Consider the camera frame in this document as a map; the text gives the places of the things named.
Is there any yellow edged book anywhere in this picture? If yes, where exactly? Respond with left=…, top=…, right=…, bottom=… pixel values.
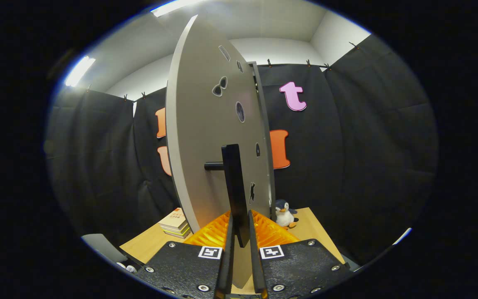
left=161, top=222, right=190, bottom=236

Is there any dark grey shoe cabinet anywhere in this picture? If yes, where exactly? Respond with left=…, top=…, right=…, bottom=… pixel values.
left=247, top=61, right=276, bottom=221

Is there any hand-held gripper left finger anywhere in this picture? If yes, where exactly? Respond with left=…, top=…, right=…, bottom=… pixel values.
left=137, top=211, right=234, bottom=299

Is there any tan cover book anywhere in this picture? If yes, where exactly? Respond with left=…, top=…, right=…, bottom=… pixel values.
left=158, top=208, right=186, bottom=231

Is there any beige shoe cabinet door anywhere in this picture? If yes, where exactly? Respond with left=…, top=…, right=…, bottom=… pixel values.
left=165, top=15, right=273, bottom=289

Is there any ceiling light panel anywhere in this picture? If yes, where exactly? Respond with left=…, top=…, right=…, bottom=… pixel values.
left=151, top=0, right=206, bottom=17
left=66, top=56, right=95, bottom=87

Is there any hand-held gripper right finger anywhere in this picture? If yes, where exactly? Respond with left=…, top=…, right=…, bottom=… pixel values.
left=248, top=211, right=354, bottom=299

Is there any penguin plush toy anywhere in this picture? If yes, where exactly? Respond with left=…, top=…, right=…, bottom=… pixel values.
left=274, top=199, right=300, bottom=230

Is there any black door handle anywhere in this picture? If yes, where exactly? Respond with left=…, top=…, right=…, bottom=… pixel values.
left=204, top=144, right=251, bottom=248

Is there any black backdrop cloth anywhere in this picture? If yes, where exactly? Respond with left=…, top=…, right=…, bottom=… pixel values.
left=44, top=33, right=439, bottom=266

